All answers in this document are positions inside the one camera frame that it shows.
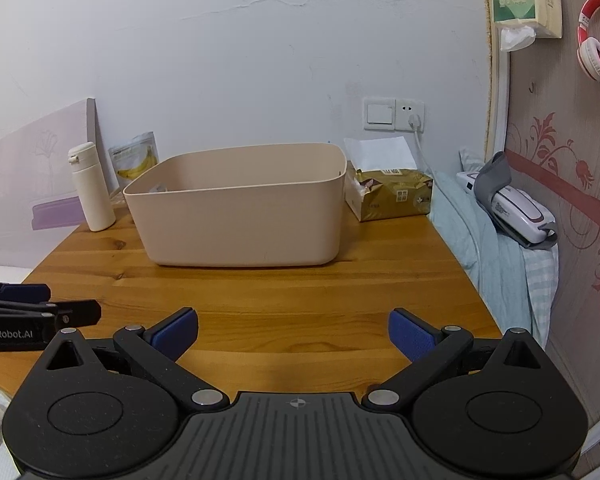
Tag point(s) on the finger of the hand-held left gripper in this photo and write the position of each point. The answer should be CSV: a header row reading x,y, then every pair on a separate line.
x,y
25,292
75,312

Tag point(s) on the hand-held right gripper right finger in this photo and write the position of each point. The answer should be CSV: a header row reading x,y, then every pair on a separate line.
x,y
412,335

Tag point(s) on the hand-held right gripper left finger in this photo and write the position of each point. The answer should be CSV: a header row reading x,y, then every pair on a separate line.
x,y
177,332

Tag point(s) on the beige plastic basket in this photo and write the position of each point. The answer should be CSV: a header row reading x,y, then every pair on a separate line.
x,y
240,220

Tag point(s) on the white fabric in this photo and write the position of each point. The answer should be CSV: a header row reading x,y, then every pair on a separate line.
x,y
2,274

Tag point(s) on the light blue bedding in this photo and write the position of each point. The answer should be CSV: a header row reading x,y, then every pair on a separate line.
x,y
495,270

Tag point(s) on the pink decorative board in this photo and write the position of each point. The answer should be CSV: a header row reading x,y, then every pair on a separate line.
x,y
25,180

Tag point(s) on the white thermos bottle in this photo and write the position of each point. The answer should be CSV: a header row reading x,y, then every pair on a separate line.
x,y
92,195

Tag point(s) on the gold tissue pack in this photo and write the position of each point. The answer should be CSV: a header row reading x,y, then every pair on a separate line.
x,y
395,195

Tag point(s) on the banana print snack bag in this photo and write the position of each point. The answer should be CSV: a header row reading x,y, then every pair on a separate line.
x,y
135,160

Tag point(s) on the white paper bag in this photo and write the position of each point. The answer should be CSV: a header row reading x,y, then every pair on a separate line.
x,y
380,152

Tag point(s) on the floral patterned headboard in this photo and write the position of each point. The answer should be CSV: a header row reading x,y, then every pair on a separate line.
x,y
555,170

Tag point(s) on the white wall switch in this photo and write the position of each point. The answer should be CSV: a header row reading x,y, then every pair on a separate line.
x,y
379,114

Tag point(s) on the white wall socket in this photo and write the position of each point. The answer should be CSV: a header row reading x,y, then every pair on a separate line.
x,y
409,110

